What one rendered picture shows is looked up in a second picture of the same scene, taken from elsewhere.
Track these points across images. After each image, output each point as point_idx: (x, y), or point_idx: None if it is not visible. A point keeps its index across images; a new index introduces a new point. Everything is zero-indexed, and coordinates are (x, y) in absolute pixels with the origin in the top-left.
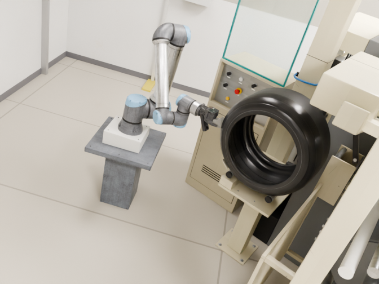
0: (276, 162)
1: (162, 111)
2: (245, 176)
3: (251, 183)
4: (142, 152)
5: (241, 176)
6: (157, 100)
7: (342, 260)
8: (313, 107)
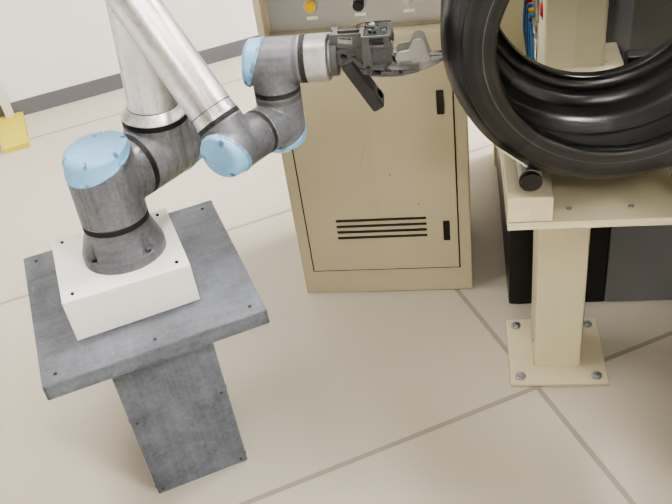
0: (608, 71)
1: (230, 126)
2: (596, 150)
3: (625, 159)
4: (207, 288)
5: (583, 159)
6: (190, 105)
7: None
8: None
